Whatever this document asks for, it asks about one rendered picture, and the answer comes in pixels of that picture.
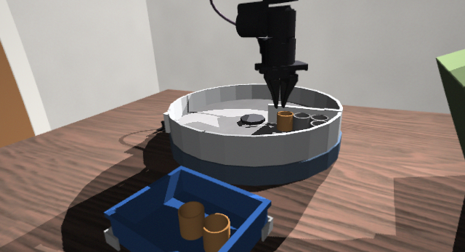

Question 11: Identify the grey steel bushing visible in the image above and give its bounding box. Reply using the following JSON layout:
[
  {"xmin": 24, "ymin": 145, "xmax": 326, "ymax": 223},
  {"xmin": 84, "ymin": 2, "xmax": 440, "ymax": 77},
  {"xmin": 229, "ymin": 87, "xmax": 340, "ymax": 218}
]
[
  {"xmin": 310, "ymin": 115, "xmax": 328, "ymax": 123},
  {"xmin": 310, "ymin": 121, "xmax": 327, "ymax": 128},
  {"xmin": 293, "ymin": 113, "xmax": 310, "ymax": 131}
]

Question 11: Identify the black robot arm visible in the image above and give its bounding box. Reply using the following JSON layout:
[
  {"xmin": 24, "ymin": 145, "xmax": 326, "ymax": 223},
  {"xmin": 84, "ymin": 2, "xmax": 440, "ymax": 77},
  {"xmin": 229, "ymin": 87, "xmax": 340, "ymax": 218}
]
[{"xmin": 235, "ymin": 0, "xmax": 298, "ymax": 65}]

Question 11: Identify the bronze bushing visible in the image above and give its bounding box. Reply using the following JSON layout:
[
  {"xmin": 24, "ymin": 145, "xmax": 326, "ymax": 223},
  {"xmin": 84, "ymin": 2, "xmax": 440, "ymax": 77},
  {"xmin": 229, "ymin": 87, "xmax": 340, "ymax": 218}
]
[
  {"xmin": 178, "ymin": 201, "xmax": 205, "ymax": 240},
  {"xmin": 202, "ymin": 214, "xmax": 230, "ymax": 252},
  {"xmin": 277, "ymin": 111, "xmax": 294, "ymax": 131}
]

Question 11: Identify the grey round turntable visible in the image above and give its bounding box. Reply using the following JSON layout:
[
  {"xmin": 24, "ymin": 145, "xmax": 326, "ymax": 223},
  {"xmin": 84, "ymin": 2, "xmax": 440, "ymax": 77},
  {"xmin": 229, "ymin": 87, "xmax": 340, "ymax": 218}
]
[{"xmin": 157, "ymin": 84, "xmax": 343, "ymax": 186}]

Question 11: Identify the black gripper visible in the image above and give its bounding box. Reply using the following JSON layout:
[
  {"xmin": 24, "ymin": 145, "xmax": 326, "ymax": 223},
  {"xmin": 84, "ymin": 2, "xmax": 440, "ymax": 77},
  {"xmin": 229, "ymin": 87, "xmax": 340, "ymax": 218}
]
[{"xmin": 255, "ymin": 36, "xmax": 308, "ymax": 109}]

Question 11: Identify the blue open crate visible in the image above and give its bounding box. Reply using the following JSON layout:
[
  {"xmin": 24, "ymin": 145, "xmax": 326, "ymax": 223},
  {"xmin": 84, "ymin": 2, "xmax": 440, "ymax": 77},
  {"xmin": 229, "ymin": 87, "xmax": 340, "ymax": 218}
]
[{"xmin": 104, "ymin": 166, "xmax": 272, "ymax": 252}]

